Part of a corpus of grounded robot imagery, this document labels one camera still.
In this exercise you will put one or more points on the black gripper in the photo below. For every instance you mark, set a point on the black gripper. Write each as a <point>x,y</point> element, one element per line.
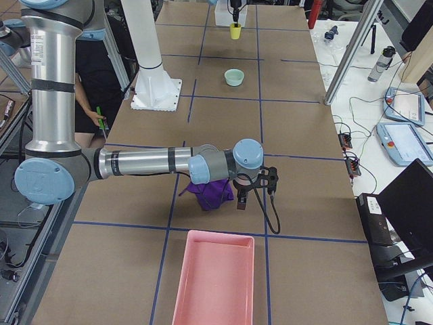
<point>234,7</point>
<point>241,187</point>

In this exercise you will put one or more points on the yellow plastic cup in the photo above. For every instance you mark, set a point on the yellow plastic cup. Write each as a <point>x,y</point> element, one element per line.
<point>235,30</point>

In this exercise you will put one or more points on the purple cloth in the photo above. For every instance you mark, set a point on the purple cloth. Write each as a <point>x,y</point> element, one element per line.
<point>212,195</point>

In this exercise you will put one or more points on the light green bowl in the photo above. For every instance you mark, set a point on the light green bowl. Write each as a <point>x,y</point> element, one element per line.
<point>234,77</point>

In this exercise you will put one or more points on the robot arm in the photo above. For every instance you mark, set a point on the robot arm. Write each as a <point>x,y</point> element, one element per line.
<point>55,165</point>
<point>213,3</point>

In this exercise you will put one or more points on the black box device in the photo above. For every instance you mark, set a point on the black box device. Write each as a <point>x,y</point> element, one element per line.
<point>373,220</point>

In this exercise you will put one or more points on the red cylinder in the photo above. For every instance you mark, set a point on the red cylinder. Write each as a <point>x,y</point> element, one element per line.
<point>314,13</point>

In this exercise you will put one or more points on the pink plastic tray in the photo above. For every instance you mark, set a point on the pink plastic tray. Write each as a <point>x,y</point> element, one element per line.
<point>216,284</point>

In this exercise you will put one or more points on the clear water bottle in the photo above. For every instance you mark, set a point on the clear water bottle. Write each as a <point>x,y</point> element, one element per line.
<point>382,64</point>

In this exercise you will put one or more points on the person in black clothes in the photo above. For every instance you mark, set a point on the person in black clothes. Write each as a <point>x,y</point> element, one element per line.
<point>96,84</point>

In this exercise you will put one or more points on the green pen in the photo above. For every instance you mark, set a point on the green pen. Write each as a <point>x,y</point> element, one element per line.
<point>101,121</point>

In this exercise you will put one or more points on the black computer monitor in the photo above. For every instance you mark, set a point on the black computer monitor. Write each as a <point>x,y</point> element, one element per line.
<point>407,204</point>

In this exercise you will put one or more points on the near teach pendant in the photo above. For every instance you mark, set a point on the near teach pendant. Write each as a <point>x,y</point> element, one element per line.
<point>403,143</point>

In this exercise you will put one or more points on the teach pendant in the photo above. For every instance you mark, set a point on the teach pendant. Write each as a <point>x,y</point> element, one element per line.
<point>404,105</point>
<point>403,143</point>

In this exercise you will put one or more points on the far teach pendant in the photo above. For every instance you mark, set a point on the far teach pendant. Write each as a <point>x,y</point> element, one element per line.
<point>404,105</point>

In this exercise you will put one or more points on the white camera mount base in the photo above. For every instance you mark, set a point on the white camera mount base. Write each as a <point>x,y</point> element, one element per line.
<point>156,91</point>

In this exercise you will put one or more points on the grey aluminium frame post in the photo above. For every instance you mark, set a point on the grey aluminium frame post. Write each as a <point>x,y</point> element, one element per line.
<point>368,16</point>

